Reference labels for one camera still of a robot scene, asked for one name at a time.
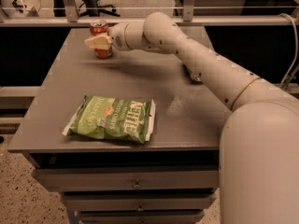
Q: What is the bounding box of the grey drawer cabinet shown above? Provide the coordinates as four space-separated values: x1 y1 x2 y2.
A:
9 29 229 224

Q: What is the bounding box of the metal railing frame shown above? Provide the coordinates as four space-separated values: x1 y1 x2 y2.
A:
0 0 298 27

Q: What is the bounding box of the grey drawer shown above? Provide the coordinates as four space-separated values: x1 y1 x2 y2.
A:
62 193 216 212
79 210 204 224
32 166 219 192

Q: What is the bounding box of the white cable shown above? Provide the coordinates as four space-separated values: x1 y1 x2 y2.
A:
278 12 299 91

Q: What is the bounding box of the bottom grey drawer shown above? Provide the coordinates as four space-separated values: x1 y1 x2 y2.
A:
79 210 204 224

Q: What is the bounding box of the red coke can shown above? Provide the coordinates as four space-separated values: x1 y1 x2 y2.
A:
90 20 113 59

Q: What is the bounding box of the green Kettle chips bag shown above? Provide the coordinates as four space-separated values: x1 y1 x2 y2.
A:
63 95 156 144

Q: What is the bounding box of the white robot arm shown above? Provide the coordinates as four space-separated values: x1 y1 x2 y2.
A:
85 12 299 224

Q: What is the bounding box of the middle grey drawer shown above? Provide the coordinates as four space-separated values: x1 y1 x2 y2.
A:
62 193 216 212

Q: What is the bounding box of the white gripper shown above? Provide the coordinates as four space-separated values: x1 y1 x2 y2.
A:
84 21 147 51

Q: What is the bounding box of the top grey drawer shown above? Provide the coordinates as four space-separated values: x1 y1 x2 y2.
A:
32 166 219 192

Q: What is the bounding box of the green soda can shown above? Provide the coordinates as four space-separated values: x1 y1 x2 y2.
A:
186 67 202 83

